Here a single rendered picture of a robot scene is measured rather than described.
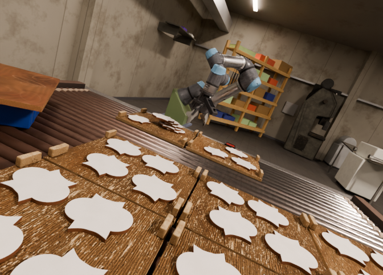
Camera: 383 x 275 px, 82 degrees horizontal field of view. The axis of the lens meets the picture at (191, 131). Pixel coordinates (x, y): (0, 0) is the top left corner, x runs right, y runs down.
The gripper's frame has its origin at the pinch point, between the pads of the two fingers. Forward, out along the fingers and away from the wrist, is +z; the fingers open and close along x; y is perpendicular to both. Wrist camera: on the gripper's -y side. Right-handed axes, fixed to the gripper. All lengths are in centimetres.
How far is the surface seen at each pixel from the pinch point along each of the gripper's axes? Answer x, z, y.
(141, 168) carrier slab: 50, 8, -27
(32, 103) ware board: 78, 1, -1
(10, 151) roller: 82, 12, -11
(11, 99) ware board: 83, 1, -1
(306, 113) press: -680, -48, 154
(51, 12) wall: 5, -11, 345
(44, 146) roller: 73, 13, -7
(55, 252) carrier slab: 81, 8, -50
